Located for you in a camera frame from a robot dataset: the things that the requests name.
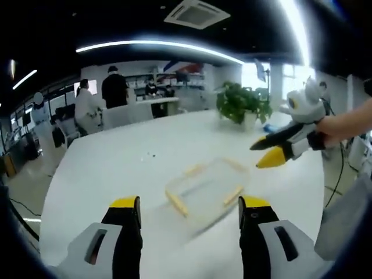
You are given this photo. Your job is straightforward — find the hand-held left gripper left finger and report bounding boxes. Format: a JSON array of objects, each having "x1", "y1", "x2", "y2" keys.
[{"x1": 55, "y1": 196, "x2": 144, "y2": 279}]

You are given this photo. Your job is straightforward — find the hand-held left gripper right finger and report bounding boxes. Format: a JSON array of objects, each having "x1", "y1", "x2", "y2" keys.
[{"x1": 238, "y1": 195, "x2": 323, "y2": 279}]

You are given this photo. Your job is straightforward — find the clear container with yellow buckles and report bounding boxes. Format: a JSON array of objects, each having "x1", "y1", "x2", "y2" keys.
[{"x1": 164, "y1": 156, "x2": 251, "y2": 219}]

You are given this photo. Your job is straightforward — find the person's right hand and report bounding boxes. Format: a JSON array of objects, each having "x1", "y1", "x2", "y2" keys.
[{"x1": 319, "y1": 114, "x2": 348, "y2": 146}]

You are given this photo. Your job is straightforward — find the potted green plant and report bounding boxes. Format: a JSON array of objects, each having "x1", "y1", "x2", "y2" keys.
[{"x1": 216, "y1": 81, "x2": 273, "y2": 131}]

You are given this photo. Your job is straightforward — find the dark screen on stand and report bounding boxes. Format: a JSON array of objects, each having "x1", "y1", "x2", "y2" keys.
[{"x1": 253, "y1": 58, "x2": 271, "y2": 98}]

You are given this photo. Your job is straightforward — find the bright curved ceiling light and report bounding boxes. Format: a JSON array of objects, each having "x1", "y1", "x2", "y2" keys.
[{"x1": 278, "y1": 0, "x2": 317, "y2": 70}]

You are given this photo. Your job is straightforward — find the person's grey clothing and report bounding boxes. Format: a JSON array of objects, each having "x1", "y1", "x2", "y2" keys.
[{"x1": 314, "y1": 174, "x2": 372, "y2": 264}]

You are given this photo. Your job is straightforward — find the white storage shelves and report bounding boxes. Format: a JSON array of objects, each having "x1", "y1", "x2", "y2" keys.
[{"x1": 124, "y1": 71, "x2": 206, "y2": 95}]

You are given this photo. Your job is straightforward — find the black office chair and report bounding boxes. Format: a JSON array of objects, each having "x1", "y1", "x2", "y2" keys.
[{"x1": 52, "y1": 124, "x2": 67, "y2": 148}]

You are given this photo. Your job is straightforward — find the white counter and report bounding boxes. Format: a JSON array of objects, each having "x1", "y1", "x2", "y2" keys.
[{"x1": 135, "y1": 96, "x2": 180, "y2": 119}]

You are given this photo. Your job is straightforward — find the wooden box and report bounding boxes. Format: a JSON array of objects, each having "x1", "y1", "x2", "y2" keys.
[{"x1": 0, "y1": 151, "x2": 16, "y2": 178}]

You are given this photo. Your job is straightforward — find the ceiling air vent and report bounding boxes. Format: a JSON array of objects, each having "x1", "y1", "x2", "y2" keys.
[{"x1": 163, "y1": 0, "x2": 232, "y2": 30}]

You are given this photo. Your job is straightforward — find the long ceiling light strip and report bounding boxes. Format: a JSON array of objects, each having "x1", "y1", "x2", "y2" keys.
[{"x1": 76, "y1": 40, "x2": 245, "y2": 63}]

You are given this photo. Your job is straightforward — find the short ceiling light strip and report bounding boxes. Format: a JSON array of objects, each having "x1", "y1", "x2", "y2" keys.
[{"x1": 13, "y1": 69, "x2": 38, "y2": 90}]

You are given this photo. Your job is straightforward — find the black cable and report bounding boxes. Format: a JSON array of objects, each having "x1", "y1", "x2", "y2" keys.
[{"x1": 323, "y1": 144, "x2": 346, "y2": 209}]

